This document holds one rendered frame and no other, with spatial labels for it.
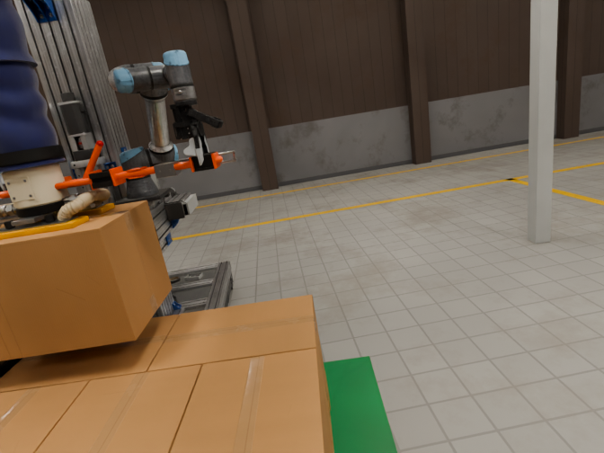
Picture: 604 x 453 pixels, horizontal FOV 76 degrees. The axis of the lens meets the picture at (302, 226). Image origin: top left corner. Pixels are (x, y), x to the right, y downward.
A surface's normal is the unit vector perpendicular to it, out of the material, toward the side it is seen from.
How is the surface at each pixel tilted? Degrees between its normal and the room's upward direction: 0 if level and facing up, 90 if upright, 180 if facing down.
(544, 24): 90
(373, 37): 90
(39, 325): 90
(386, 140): 90
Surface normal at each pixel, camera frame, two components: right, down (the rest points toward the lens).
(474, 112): 0.10, 0.27
